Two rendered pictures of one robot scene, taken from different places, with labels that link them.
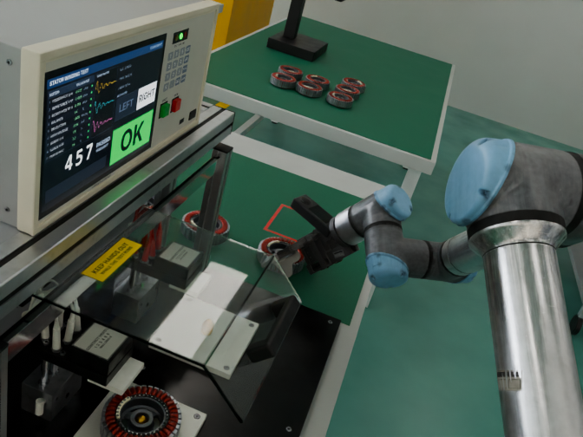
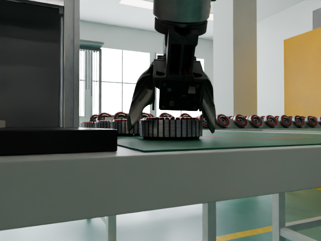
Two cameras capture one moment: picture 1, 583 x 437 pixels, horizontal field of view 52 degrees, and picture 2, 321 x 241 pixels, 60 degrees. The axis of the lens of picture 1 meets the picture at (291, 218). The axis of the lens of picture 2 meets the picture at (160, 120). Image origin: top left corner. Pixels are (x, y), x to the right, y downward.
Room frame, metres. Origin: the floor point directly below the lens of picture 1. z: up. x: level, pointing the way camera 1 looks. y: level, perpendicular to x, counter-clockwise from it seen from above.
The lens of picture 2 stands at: (0.87, -0.41, 0.77)
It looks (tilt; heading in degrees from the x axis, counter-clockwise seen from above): 1 degrees up; 57
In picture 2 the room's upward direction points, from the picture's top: straight up
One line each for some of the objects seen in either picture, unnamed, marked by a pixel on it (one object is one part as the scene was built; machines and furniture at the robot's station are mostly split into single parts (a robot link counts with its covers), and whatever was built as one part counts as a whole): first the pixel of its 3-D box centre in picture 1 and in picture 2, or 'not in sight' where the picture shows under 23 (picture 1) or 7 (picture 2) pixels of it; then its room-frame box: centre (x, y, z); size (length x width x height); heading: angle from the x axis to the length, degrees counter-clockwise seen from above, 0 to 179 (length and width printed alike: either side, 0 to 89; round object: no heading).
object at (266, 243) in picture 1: (281, 255); (171, 127); (1.16, 0.00, 0.77); 0.11 x 0.11 x 0.04
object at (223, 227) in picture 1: (205, 227); (133, 127); (1.18, 0.19, 0.77); 0.11 x 0.11 x 0.04
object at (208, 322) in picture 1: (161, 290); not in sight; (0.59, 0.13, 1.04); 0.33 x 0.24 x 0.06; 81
